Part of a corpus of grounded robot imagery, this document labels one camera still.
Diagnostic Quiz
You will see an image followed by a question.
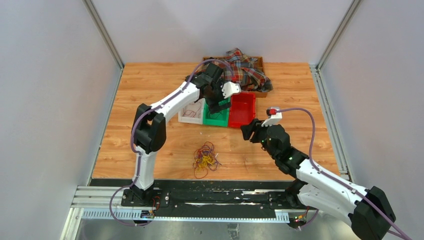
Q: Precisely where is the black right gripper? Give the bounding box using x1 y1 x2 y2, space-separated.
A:
241 118 278 160

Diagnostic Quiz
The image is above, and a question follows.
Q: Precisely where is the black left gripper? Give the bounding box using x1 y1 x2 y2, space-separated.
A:
205 78 233 115

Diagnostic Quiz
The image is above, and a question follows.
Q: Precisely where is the blue wire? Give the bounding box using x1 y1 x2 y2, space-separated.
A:
206 109 229 121

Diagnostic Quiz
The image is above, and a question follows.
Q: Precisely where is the coloured wire bundle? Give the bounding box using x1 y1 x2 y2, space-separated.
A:
192 141 222 180

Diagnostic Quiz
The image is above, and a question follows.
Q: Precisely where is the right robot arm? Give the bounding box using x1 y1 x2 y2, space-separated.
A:
240 118 396 240

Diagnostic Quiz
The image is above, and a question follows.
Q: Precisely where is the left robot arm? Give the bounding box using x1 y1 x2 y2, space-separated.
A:
129 60 230 207

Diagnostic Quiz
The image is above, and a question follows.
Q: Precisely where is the green plastic bin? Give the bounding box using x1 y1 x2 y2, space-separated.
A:
202 103 230 128

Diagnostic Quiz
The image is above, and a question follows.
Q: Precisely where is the red plastic bin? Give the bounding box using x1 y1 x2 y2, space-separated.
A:
228 92 256 128

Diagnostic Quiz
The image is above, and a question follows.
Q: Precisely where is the white plastic bin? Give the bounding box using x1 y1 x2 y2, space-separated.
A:
178 98 205 125

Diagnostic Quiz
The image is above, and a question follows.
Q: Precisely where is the plaid flannel shirt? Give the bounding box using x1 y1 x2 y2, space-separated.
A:
212 48 273 92

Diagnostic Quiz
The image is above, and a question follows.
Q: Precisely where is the wooden tray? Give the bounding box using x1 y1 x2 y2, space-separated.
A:
203 53 273 98

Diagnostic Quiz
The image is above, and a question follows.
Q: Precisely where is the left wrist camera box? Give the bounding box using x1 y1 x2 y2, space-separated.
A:
221 81 242 99

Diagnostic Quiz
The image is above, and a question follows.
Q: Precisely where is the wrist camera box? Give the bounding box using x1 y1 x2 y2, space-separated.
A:
261 107 283 127
221 81 242 99

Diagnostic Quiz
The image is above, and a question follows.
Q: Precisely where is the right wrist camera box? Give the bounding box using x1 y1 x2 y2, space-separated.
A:
261 107 283 127

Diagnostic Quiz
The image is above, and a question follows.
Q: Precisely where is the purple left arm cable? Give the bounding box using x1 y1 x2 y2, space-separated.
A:
109 58 234 228

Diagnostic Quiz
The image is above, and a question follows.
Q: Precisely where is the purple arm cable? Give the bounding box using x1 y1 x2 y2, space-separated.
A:
278 107 413 240
109 58 234 228

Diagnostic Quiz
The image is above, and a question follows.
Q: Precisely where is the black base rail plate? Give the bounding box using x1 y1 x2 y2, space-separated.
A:
107 179 317 226

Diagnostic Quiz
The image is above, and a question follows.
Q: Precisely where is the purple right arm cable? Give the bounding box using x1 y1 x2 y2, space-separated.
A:
278 107 413 240

